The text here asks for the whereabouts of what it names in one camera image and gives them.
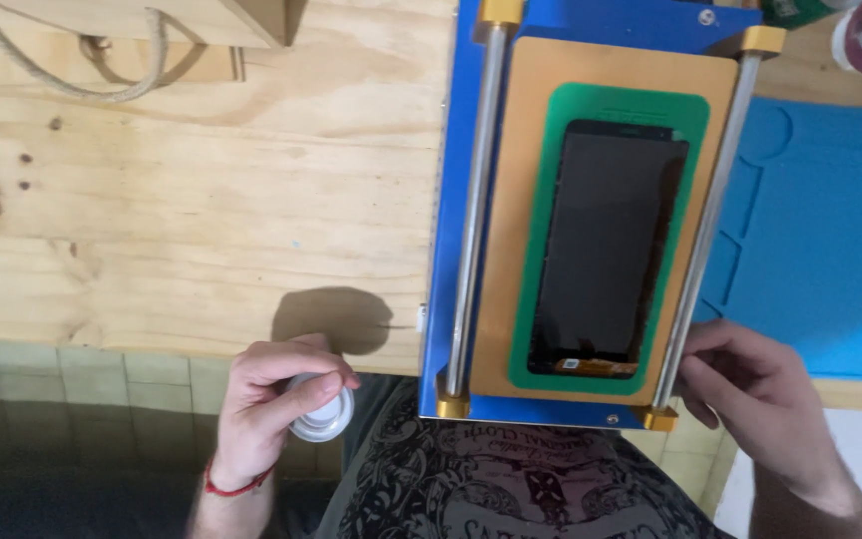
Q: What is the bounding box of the person's left hand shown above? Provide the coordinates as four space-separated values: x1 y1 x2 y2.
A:
205 333 362 493

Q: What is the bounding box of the person's right hand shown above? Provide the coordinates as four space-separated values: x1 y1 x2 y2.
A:
674 320 862 510

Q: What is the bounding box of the white plastic bottle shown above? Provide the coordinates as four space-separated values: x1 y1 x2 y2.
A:
281 372 356 443

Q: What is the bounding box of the blue screen separator machine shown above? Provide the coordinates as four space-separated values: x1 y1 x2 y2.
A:
418 0 787 434

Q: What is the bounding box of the blue silicone work mat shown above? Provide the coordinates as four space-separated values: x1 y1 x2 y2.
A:
693 96 862 383

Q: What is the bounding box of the black phone screen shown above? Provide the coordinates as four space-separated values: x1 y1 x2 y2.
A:
527 118 691 377

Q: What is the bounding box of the person's grey printed shirt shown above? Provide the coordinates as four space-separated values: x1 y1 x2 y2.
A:
311 374 739 539

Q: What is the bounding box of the green silicone pad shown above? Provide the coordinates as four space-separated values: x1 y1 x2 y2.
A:
507 82 711 396

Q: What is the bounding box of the green packet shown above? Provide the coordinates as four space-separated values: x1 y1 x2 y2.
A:
760 0 840 31

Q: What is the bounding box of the wooden box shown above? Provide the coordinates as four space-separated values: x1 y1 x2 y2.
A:
0 0 290 85

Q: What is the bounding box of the red string bracelet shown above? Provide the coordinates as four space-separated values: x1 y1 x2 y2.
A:
203 457 276 498

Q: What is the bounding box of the beige rope handle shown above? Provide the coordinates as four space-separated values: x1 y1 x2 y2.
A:
0 0 170 104

